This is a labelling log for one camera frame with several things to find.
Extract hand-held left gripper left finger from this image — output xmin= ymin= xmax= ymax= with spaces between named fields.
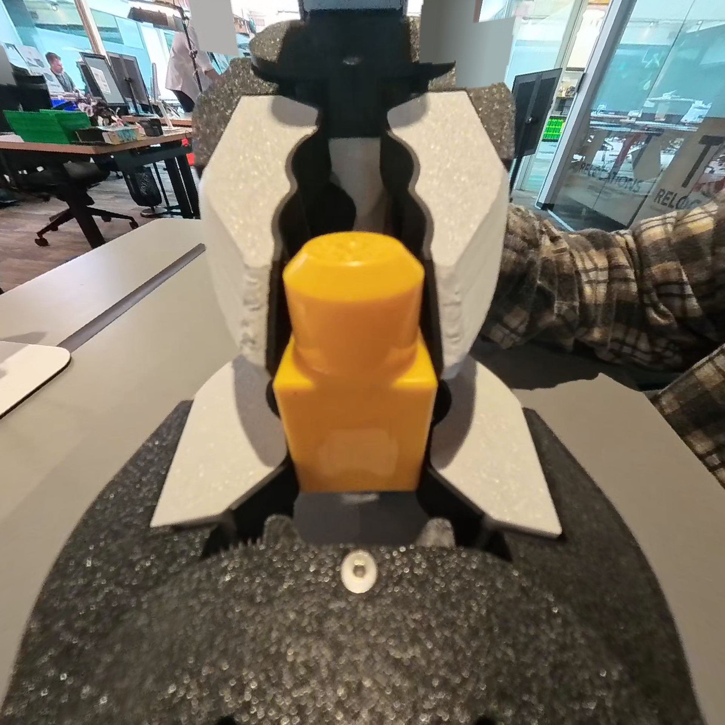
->
xmin=150 ymin=357 xmax=288 ymax=529

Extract pair of desk monitors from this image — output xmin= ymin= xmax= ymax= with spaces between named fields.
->
xmin=79 ymin=51 xmax=151 ymax=111

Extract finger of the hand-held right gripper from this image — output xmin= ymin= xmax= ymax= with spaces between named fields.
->
xmin=200 ymin=93 xmax=324 ymax=377
xmin=388 ymin=89 xmax=509 ymax=381

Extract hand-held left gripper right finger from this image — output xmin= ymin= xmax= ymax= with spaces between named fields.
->
xmin=429 ymin=353 xmax=563 ymax=537

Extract green storage bins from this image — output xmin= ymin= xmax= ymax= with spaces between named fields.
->
xmin=3 ymin=109 xmax=91 ymax=143

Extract black floor sign display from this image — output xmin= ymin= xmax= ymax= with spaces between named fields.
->
xmin=510 ymin=68 xmax=563 ymax=193

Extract yellow one-stud block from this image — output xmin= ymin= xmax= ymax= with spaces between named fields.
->
xmin=272 ymin=231 xmax=438 ymax=491

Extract printed cardboard box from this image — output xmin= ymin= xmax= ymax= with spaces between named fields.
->
xmin=634 ymin=133 xmax=725 ymax=227

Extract long wooden desk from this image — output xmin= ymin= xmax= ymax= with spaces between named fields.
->
xmin=0 ymin=113 xmax=199 ymax=219

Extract person's plaid shirt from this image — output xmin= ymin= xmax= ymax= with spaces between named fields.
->
xmin=651 ymin=342 xmax=725 ymax=488

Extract black office chair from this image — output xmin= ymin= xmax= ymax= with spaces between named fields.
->
xmin=34 ymin=161 xmax=139 ymax=247

